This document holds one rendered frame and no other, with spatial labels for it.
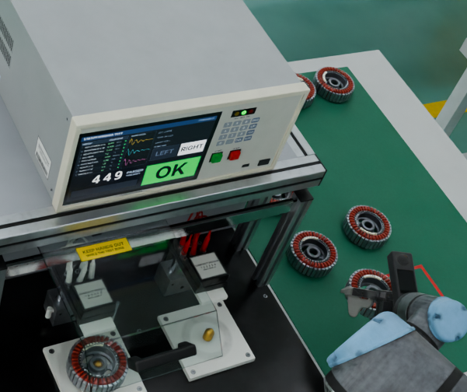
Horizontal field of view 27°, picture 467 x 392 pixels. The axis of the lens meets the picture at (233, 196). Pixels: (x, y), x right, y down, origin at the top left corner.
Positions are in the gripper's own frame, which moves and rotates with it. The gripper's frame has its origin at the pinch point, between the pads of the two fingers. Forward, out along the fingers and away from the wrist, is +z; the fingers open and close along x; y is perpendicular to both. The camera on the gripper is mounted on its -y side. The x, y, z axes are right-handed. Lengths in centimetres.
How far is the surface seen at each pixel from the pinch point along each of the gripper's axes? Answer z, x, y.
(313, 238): 18.8, -7.2, -9.6
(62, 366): -5, -62, 21
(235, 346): -0.6, -27.9, 14.4
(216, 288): -4.1, -34.5, 3.3
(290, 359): -0.6, -16.0, 15.8
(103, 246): -23, -60, -2
